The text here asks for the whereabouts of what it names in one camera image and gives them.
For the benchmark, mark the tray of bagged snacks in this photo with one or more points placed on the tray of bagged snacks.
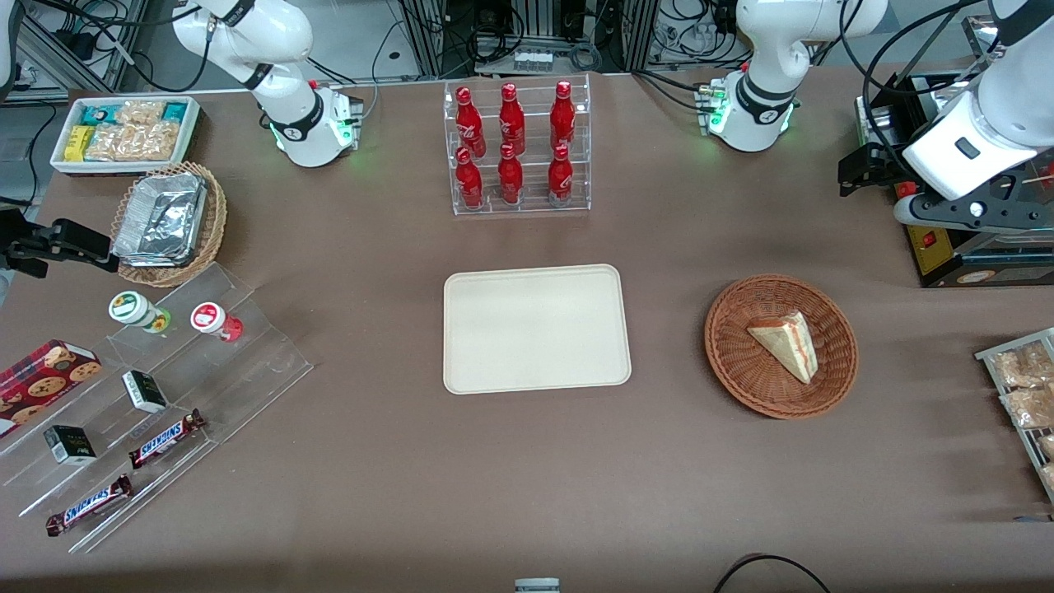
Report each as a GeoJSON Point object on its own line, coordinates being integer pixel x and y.
{"type": "Point", "coordinates": [988, 354]}

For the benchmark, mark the small black box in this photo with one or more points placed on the small black box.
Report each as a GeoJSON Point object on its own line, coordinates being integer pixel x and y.
{"type": "Point", "coordinates": [145, 391]}
{"type": "Point", "coordinates": [70, 445]}

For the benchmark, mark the clear snack bag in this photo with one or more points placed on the clear snack bag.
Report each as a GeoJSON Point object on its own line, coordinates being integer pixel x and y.
{"type": "Point", "coordinates": [1025, 366]}
{"type": "Point", "coordinates": [1029, 408]}
{"type": "Point", "coordinates": [1047, 446]}

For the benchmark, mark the white rectangular snack container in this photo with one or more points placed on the white rectangular snack container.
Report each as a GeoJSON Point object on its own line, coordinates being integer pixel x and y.
{"type": "Point", "coordinates": [123, 169]}

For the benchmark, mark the green lid white cup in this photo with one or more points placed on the green lid white cup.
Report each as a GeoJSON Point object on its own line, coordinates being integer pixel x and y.
{"type": "Point", "coordinates": [132, 309]}

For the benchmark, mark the small grey device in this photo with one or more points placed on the small grey device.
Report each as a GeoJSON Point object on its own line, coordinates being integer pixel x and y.
{"type": "Point", "coordinates": [537, 586]}

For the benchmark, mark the black food warmer appliance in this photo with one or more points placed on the black food warmer appliance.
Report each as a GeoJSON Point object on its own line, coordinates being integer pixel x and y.
{"type": "Point", "coordinates": [939, 255]}

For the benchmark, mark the clear acrylic bottle rack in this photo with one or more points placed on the clear acrylic bottle rack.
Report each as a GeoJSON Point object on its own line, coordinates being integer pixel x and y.
{"type": "Point", "coordinates": [535, 123]}

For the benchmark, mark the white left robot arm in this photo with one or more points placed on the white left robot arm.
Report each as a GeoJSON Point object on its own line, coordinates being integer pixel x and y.
{"type": "Point", "coordinates": [766, 49]}

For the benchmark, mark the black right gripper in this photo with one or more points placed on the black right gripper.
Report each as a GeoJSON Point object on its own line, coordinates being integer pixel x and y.
{"type": "Point", "coordinates": [18, 244]}

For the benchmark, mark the oval tan wicker basket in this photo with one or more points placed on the oval tan wicker basket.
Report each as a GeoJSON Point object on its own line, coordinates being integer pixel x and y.
{"type": "Point", "coordinates": [212, 239]}

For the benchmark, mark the round brown wicker basket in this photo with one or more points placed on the round brown wicker basket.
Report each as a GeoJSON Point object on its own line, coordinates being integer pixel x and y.
{"type": "Point", "coordinates": [741, 371]}

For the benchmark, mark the clear cracker bag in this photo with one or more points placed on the clear cracker bag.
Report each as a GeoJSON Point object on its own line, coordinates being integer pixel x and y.
{"type": "Point", "coordinates": [140, 112]}
{"type": "Point", "coordinates": [136, 142]}

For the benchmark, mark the brown Snickers bar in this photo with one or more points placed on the brown Snickers bar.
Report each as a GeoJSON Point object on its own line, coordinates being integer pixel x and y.
{"type": "Point", "coordinates": [165, 439]}
{"type": "Point", "coordinates": [89, 505]}

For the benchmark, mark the aluminium foil tray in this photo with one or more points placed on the aluminium foil tray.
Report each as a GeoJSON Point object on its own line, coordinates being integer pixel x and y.
{"type": "Point", "coordinates": [160, 218]}

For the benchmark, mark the triangular sandwich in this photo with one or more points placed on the triangular sandwich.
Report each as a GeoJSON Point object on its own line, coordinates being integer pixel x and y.
{"type": "Point", "coordinates": [790, 346]}

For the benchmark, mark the red lid white cup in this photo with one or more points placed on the red lid white cup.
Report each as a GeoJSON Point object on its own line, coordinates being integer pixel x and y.
{"type": "Point", "coordinates": [210, 319]}

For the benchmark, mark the red cookie box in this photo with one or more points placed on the red cookie box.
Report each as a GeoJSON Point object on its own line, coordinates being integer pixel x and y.
{"type": "Point", "coordinates": [37, 387]}

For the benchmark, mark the yellow snack packet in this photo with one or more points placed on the yellow snack packet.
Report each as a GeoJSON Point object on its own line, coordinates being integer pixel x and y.
{"type": "Point", "coordinates": [78, 144]}

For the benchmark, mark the white power strip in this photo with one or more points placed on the white power strip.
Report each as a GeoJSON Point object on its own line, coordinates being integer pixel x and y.
{"type": "Point", "coordinates": [533, 61]}

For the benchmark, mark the red cola bottle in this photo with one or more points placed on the red cola bottle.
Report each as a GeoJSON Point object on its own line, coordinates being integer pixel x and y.
{"type": "Point", "coordinates": [470, 181]}
{"type": "Point", "coordinates": [562, 119]}
{"type": "Point", "coordinates": [512, 123]}
{"type": "Point", "coordinates": [469, 123]}
{"type": "Point", "coordinates": [561, 177]}
{"type": "Point", "coordinates": [510, 177]}

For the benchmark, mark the clear acrylic step display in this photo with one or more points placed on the clear acrylic step display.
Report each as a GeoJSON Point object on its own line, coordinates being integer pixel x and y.
{"type": "Point", "coordinates": [263, 362]}

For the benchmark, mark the cream plastic tray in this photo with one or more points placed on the cream plastic tray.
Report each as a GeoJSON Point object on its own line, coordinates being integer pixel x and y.
{"type": "Point", "coordinates": [535, 329]}

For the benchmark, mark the teal snack packet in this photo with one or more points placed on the teal snack packet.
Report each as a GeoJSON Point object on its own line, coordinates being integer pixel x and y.
{"type": "Point", "coordinates": [174, 111]}
{"type": "Point", "coordinates": [99, 114]}

